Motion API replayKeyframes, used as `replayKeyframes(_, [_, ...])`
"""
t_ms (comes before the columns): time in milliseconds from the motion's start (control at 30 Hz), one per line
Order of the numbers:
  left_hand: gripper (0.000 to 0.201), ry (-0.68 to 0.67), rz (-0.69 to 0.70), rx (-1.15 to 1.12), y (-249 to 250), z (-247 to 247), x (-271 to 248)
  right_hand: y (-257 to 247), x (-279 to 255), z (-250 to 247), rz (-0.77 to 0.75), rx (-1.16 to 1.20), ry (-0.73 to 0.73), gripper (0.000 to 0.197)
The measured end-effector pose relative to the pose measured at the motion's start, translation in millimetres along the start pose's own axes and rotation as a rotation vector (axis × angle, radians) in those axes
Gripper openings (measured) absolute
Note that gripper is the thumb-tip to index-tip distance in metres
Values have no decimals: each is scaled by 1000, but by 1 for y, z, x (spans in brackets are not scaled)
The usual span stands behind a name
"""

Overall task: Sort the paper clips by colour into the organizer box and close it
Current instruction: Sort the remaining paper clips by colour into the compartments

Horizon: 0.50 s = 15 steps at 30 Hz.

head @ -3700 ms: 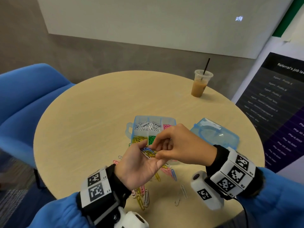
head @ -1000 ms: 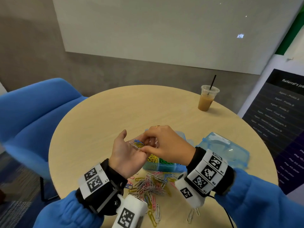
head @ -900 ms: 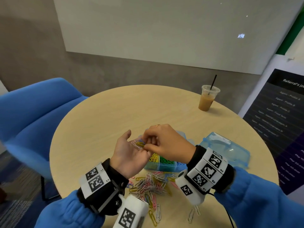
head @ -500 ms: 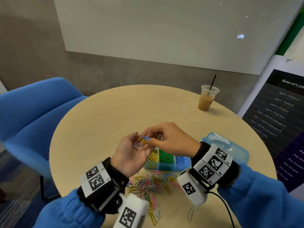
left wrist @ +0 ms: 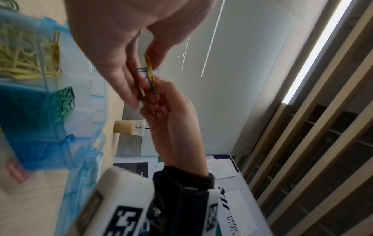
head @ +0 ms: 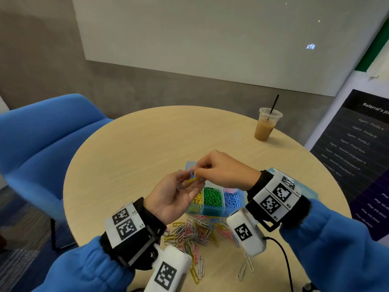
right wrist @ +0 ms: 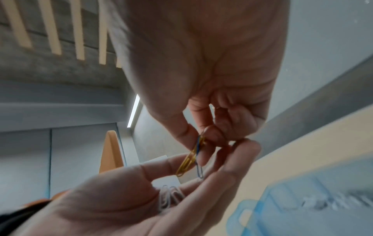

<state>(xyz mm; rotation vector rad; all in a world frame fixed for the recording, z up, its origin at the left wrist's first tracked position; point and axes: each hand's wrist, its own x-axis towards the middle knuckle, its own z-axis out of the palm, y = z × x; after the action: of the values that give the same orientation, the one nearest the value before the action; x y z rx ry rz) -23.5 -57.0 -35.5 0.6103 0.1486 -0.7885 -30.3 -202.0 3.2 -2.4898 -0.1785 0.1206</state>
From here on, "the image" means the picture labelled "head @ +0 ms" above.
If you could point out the person's left hand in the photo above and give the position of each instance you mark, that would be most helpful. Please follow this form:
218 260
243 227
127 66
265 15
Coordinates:
170 200

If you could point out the person's right hand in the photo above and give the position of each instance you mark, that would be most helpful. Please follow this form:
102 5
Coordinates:
228 171

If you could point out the bunch of yellow paper clips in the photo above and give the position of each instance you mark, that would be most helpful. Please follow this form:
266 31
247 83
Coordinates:
197 199

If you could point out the bunch of blue paper clips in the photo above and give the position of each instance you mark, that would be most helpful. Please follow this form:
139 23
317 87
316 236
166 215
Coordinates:
233 199

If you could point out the yellow paper clip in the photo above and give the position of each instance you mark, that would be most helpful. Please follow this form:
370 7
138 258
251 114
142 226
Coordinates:
190 179

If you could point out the bunch of green paper clips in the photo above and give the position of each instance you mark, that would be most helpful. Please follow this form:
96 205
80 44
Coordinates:
213 197

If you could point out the blue compartment organizer box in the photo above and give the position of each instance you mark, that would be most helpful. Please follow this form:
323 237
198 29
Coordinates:
213 209

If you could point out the pile of coloured paper clips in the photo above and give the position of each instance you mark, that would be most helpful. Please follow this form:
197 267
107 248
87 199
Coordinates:
200 237

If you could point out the person's left forearm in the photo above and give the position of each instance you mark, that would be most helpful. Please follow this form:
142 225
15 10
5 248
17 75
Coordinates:
79 270

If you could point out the blue transparent box lid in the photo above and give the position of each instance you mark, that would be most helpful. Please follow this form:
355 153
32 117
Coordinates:
298 182

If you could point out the left wrist marker band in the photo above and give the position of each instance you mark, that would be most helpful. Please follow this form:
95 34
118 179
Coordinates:
124 225

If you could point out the wrist marker band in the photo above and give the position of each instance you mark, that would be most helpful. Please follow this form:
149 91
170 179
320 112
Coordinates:
276 197
124 225

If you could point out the right wrist marker band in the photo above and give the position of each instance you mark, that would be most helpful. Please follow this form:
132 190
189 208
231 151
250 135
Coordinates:
276 197

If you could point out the iced coffee plastic cup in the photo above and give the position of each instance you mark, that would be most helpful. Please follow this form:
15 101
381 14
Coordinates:
265 127

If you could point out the round wooden table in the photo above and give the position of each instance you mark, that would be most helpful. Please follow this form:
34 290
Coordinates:
127 149

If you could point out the black drinking straw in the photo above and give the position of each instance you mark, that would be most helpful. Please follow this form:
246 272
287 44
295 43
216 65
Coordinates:
274 103

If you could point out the standing poster banner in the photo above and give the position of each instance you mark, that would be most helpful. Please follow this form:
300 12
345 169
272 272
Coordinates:
364 155

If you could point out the blue upholstered chair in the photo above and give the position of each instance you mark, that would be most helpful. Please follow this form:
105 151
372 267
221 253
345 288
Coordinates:
42 149

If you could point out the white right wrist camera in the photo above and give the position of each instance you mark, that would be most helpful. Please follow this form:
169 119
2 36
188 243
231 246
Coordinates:
246 231

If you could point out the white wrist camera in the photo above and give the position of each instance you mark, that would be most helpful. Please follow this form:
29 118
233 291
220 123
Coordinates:
246 231
167 270

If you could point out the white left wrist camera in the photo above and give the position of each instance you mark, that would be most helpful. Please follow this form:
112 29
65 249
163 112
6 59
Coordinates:
167 270

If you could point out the white wall board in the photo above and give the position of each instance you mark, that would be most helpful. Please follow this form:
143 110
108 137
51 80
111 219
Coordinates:
243 33

